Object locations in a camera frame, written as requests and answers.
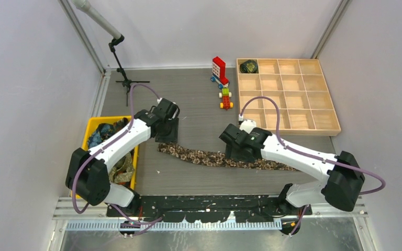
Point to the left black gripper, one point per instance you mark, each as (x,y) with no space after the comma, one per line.
(172,137)

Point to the red yellow toy block car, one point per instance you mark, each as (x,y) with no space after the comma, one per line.
(225,96)

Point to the pile of ties in bin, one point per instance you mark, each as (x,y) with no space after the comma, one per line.
(125,168)

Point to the brown floral tie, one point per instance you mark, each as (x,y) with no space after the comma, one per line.
(218,159)

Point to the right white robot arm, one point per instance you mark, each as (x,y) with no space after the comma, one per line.
(338,181)

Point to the grey microphone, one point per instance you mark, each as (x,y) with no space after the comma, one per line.
(87,8)

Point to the rolled dark green tie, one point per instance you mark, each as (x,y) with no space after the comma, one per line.
(249,67)

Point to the yellow plastic bin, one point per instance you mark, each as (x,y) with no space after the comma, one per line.
(91,127)

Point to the red white toy block tower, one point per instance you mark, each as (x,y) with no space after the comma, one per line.
(219,73)

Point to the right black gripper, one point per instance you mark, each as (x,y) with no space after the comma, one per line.
(231,152)

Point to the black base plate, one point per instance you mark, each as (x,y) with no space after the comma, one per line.
(208,208)

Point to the wooden compartment tray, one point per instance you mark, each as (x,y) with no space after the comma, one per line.
(287,94)

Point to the aluminium frame rail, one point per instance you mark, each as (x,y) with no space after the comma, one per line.
(64,211)

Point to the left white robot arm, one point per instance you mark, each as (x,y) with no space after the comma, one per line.
(88,173)

